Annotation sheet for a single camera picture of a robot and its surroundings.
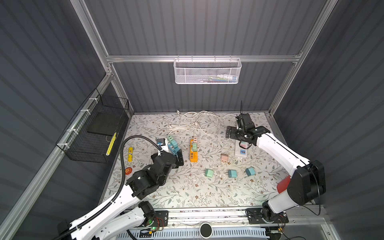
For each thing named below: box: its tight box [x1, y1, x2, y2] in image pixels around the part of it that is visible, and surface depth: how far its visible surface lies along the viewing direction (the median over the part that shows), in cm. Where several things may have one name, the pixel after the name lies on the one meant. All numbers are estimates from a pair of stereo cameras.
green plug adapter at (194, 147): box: [192, 143, 198, 152], surface depth 95 cm
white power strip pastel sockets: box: [234, 140, 249, 157], surface depth 96 cm
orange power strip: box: [189, 139, 199, 163], surface depth 96 cm
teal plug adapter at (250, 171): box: [245, 167, 256, 177], surface depth 90 cm
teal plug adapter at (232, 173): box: [228, 169, 238, 178], surface depth 89 cm
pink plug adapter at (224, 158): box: [220, 153, 229, 163], surface depth 96 cm
